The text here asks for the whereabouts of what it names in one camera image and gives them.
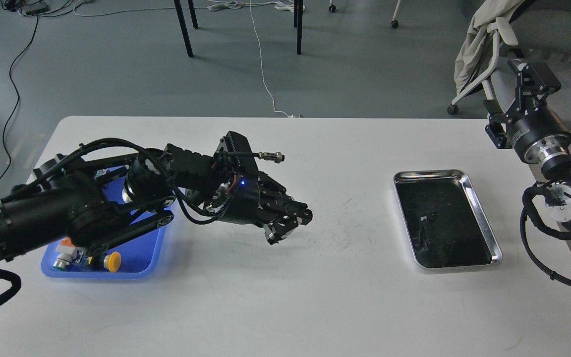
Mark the beige cloth on chair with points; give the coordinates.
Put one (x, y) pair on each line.
(471, 50)

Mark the grey office chair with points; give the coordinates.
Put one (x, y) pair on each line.
(539, 31)

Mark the black table leg right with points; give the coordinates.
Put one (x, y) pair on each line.
(298, 9)

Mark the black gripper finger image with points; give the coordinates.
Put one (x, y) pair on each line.
(279, 229)
(495, 129)
(290, 213)
(535, 81)

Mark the black table leg left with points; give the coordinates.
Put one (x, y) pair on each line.
(182, 23)

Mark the orange grey selector switch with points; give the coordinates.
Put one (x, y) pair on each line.
(69, 256)

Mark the silver metal tray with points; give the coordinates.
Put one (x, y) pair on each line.
(461, 237)

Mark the black table leg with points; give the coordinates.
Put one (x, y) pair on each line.
(298, 9)
(182, 23)

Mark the yellow push button switch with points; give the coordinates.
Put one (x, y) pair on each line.
(109, 261)

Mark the blue plastic tray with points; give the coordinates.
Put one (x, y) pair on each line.
(139, 255)

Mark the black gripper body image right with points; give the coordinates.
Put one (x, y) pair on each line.
(536, 133)

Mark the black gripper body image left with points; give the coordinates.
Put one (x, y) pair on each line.
(243, 194)

